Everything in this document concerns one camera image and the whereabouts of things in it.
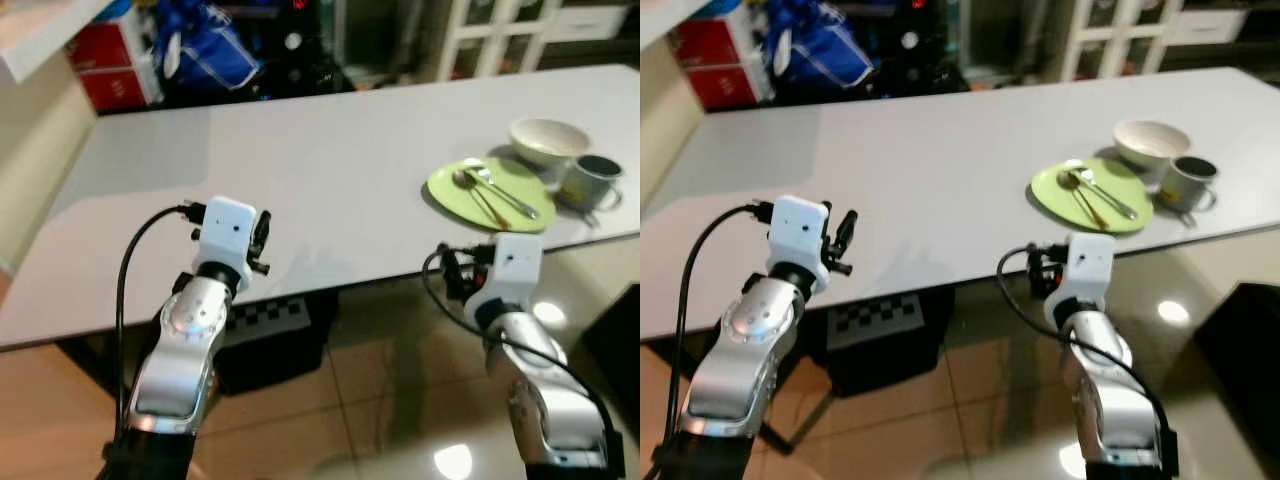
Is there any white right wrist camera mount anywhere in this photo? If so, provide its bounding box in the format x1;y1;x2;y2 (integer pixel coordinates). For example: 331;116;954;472
1058;233;1117;319
476;233;545;323

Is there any cream ceramic bowl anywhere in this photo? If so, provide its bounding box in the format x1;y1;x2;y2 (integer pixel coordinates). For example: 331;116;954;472
1112;119;1194;172
508;117;592;170

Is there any grey mug with handle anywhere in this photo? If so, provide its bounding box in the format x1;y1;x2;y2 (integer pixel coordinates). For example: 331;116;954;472
558;154;626;214
1158;155;1220;214

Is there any green round plate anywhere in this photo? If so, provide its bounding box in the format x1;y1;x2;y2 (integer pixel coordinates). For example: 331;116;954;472
427;157;558;234
1030;158;1157;236

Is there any white wall shelf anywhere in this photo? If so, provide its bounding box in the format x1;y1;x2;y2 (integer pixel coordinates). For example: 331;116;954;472
0;0;113;87
640;0;723;53

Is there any black box with checkerboard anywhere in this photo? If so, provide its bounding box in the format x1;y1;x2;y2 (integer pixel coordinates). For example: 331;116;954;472
822;292;958;399
213;293;338;397

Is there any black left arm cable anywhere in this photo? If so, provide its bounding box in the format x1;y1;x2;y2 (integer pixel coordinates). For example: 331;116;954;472
113;202;206;446
671;200;776;451

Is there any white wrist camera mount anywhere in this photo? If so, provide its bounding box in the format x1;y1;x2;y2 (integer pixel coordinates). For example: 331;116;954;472
476;233;545;323
192;197;260;292
1058;233;1117;319
767;194;832;294

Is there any bronze metal spoon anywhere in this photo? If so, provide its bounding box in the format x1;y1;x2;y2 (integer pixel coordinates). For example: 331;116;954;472
1057;172;1111;233
452;170;512;232

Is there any red cardboard box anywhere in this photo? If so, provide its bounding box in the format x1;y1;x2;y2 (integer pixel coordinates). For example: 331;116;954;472
670;8;773;112
66;12;163;113

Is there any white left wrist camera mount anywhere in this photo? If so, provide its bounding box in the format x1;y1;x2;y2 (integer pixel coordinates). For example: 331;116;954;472
767;194;832;294
192;197;260;292

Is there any silver metal spoon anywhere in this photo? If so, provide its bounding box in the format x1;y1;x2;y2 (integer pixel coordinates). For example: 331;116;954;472
463;159;542;222
1064;160;1141;222

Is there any white cabinet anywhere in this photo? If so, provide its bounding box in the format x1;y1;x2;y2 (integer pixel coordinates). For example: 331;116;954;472
1046;0;1280;84
436;0;641;84

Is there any blue bag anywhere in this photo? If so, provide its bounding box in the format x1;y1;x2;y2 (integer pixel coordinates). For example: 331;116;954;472
152;0;265;98
762;0;876;93

